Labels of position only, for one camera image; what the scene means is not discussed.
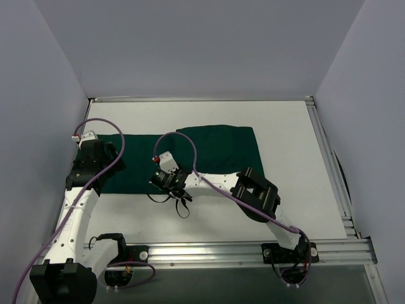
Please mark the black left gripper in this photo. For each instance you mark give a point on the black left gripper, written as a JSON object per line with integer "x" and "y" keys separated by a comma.
{"x": 105, "y": 155}

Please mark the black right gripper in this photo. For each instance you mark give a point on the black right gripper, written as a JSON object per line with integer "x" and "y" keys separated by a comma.
{"x": 172, "y": 182}

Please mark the dark green surgical cloth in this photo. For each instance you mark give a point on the dark green surgical cloth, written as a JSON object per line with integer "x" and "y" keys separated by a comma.
{"x": 212, "y": 149}

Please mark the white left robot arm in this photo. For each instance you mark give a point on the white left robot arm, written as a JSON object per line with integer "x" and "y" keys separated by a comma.
{"x": 67, "y": 274}

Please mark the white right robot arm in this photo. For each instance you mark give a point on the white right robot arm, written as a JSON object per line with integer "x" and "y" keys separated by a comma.
{"x": 256, "y": 196}

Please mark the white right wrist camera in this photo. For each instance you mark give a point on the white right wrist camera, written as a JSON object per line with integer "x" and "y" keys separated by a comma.
{"x": 166, "y": 162}

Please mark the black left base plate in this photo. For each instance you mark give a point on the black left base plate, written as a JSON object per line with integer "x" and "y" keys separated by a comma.
{"x": 136, "y": 255}

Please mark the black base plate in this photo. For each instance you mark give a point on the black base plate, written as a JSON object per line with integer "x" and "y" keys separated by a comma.
{"x": 136, "y": 255}
{"x": 274, "y": 253}

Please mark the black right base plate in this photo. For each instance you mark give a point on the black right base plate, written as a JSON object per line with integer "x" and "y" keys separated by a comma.
{"x": 274, "y": 253}

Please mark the aluminium back frame rail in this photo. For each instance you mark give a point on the aluminium back frame rail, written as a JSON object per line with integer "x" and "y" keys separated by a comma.
{"x": 128, "y": 99}

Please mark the aluminium frame rail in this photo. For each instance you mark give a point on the aluminium frame rail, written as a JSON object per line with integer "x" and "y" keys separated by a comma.
{"x": 248, "y": 254}
{"x": 128, "y": 99}

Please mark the aluminium front frame rail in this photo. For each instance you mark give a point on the aluminium front frame rail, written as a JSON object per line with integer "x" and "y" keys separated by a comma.
{"x": 248, "y": 254}

